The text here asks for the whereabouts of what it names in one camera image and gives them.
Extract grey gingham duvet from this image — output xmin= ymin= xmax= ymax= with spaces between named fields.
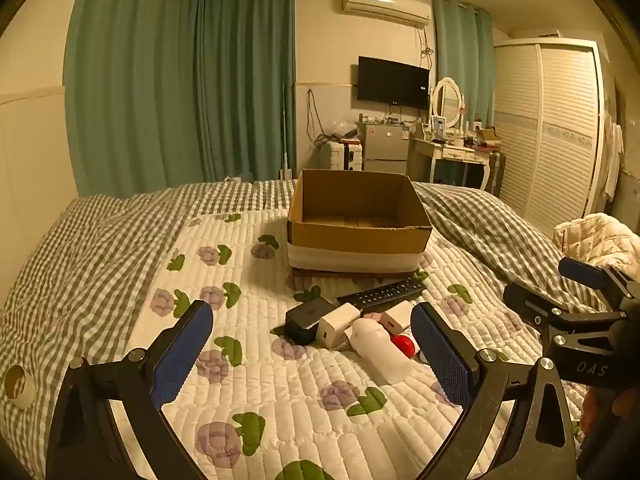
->
xmin=0 ymin=180 xmax=608 ymax=480

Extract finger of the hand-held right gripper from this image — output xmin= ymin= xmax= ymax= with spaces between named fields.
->
xmin=558 ymin=256 xmax=632 ymax=312
xmin=502 ymin=282 xmax=572 ymax=334

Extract oval white vanity mirror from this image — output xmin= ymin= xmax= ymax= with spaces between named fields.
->
xmin=431 ymin=77 xmax=464 ymax=129

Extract narrow green curtain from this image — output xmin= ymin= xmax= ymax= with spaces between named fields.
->
xmin=432 ymin=0 xmax=496 ymax=127

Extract cardboard box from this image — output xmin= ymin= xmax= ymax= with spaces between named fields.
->
xmin=286 ymin=169 xmax=434 ymax=277

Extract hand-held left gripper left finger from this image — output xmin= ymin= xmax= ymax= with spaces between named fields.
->
xmin=46 ymin=300 xmax=215 ymax=480

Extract white plastic bottle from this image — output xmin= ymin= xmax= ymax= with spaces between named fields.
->
xmin=348 ymin=319 xmax=414 ymax=386

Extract white suitcase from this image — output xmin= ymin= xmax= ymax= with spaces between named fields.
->
xmin=320 ymin=139 xmax=364 ymax=171

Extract brown suitcase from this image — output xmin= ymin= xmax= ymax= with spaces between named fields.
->
xmin=487 ymin=152 xmax=507 ymax=196

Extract white charger cube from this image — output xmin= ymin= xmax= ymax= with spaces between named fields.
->
xmin=318 ymin=305 xmax=362 ymax=349
xmin=382 ymin=301 xmax=415 ymax=336

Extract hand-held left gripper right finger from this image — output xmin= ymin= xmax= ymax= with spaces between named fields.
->
xmin=410 ymin=301 xmax=586 ymax=480

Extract black power adapter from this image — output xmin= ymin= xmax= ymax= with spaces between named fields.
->
xmin=285 ymin=296 xmax=337 ymax=346

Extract wide green curtain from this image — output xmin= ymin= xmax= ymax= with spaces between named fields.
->
xmin=65 ymin=0 xmax=296 ymax=199

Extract white padded jacket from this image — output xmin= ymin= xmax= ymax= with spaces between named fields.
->
xmin=552 ymin=213 xmax=640 ymax=274

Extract black remote control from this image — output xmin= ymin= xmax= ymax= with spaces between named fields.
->
xmin=336 ymin=278 xmax=428 ymax=311

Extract tape roll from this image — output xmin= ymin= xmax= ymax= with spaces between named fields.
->
xmin=2 ymin=365 xmax=36 ymax=410

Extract hanging white clothes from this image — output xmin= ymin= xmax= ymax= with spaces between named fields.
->
xmin=602 ymin=110 xmax=625 ymax=201

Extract silver mini fridge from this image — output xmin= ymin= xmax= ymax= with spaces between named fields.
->
xmin=361 ymin=122 xmax=411 ymax=177

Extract black wall television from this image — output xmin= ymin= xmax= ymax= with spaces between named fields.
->
xmin=357 ymin=56 xmax=431 ymax=110

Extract white dressing table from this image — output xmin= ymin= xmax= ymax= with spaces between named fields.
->
xmin=409 ymin=137 xmax=494 ymax=191

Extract white floral quilt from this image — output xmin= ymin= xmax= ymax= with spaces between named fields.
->
xmin=100 ymin=207 xmax=586 ymax=480

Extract white air conditioner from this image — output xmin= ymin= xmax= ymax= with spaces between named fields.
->
xmin=341 ymin=0 xmax=432 ymax=28

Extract white louvred wardrobe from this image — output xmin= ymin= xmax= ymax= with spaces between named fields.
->
xmin=492 ymin=37 xmax=609 ymax=221

